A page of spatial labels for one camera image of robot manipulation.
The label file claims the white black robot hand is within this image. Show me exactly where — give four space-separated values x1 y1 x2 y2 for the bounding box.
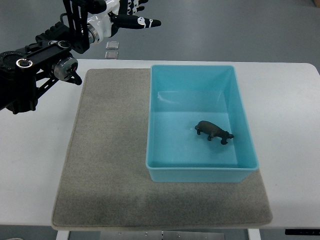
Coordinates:
87 0 162 44

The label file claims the brown toy hippo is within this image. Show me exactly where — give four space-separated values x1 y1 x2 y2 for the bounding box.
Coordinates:
194 120 235 145

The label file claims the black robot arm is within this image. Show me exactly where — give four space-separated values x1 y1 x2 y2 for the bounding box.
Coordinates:
0 0 107 114

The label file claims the light blue plastic box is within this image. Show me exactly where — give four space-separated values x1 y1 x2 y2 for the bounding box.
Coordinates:
145 65 259 183

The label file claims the upper floor socket plate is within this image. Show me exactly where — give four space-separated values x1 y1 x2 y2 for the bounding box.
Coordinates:
105 41 119 50

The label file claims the floor socket plate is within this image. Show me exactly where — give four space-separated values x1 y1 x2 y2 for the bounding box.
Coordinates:
105 41 119 50
104 50 119 60

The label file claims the lower floor socket plate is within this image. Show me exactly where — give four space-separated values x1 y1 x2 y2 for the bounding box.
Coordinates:
104 50 119 60

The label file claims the beige felt mat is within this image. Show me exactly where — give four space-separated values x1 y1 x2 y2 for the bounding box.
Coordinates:
51 68 273 231

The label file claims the black table control panel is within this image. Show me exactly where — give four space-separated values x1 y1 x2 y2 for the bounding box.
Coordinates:
285 228 320 236

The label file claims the metal table frame bracket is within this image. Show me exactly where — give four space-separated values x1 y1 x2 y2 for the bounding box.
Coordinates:
99 230 226 240

